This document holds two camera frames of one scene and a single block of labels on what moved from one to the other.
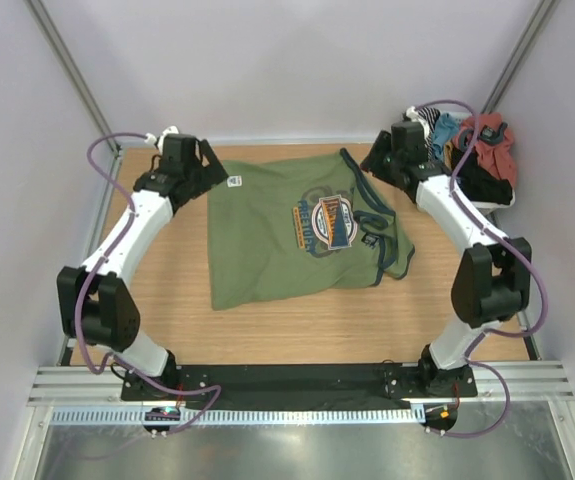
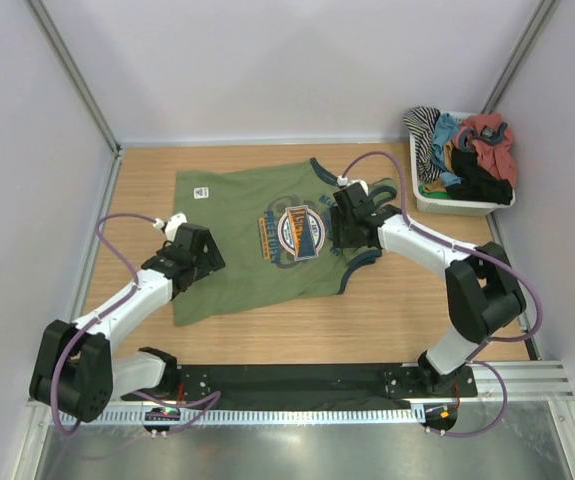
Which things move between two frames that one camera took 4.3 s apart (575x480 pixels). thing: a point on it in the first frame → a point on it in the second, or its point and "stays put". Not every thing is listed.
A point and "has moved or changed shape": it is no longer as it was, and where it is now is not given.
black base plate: [291, 382] stays put
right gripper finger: [379, 154] → [340, 224]
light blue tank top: [445, 128] stays put
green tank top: [300, 223] has moved or changed shape
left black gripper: [211, 175] → [211, 260]
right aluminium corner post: [525, 50] stays put
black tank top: [479, 185] stays put
